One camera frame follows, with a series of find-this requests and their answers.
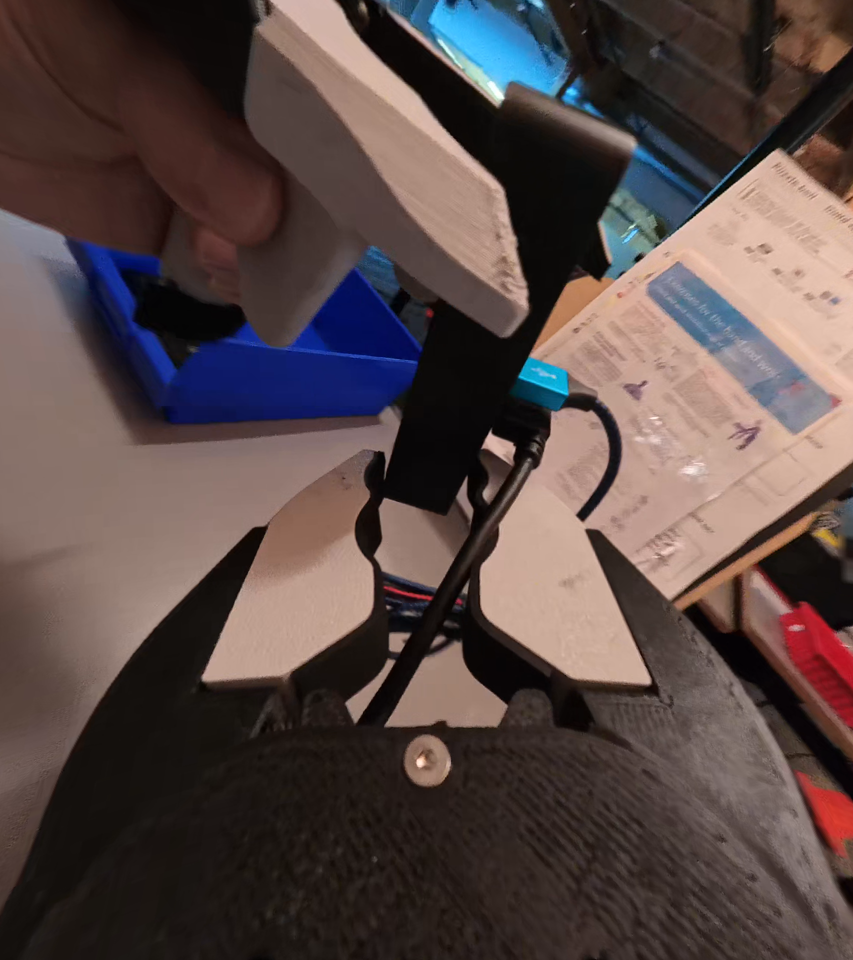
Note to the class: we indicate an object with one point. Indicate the black metal pole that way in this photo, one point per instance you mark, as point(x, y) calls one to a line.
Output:
point(839, 90)

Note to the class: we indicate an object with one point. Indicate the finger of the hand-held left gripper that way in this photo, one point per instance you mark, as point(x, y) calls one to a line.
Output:
point(381, 180)

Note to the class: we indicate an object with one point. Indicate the red plastic bin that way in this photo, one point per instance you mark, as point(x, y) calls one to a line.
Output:
point(831, 667)

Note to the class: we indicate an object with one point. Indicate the printed instruction sheet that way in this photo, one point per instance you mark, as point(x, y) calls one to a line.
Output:
point(734, 337)

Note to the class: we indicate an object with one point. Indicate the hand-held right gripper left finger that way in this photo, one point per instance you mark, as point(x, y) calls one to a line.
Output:
point(299, 600)

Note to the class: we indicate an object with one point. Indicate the person's left hand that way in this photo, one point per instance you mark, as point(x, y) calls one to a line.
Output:
point(81, 112)

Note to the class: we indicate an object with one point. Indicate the red plastic piece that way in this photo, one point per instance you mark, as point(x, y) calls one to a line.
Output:
point(839, 814)

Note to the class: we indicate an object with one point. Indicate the black usb hub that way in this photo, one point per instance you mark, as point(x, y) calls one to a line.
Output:
point(456, 420)

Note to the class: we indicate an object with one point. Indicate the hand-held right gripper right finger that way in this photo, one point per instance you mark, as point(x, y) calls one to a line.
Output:
point(561, 600)

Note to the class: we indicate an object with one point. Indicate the blue plastic bin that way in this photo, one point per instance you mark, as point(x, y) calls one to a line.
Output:
point(284, 382)

